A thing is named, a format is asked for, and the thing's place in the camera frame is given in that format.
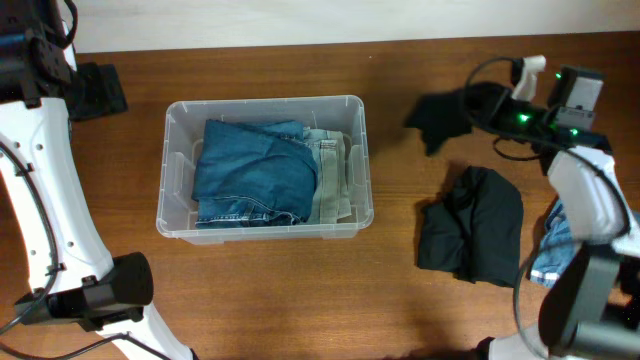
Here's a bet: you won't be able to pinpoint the black garment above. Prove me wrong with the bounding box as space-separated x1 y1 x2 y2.
403 82 506 157
417 166 524 288

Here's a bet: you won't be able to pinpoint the blue shorts with plaid trim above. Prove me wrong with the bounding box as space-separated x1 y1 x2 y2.
527 199 592 288

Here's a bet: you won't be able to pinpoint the dark blue jeans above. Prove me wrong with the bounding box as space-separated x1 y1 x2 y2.
192 120 318 229

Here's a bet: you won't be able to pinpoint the light grey jeans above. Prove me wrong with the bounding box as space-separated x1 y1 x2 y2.
303 128 352 225

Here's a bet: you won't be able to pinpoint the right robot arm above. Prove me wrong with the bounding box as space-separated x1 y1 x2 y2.
460 56 639 359

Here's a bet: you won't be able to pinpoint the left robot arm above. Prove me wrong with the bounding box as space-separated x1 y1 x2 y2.
1 0 194 359

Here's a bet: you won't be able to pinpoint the clear plastic storage bin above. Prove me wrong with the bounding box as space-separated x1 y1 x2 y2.
156 95 374 245

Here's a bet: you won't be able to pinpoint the left black camera cable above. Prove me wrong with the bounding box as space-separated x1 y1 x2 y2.
0 0 174 360

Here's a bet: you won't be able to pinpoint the black camera cable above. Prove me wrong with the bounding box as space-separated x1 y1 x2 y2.
0 0 174 360
463 56 632 360

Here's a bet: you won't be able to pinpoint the right black camera cable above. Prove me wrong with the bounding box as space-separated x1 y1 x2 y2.
463 56 632 360

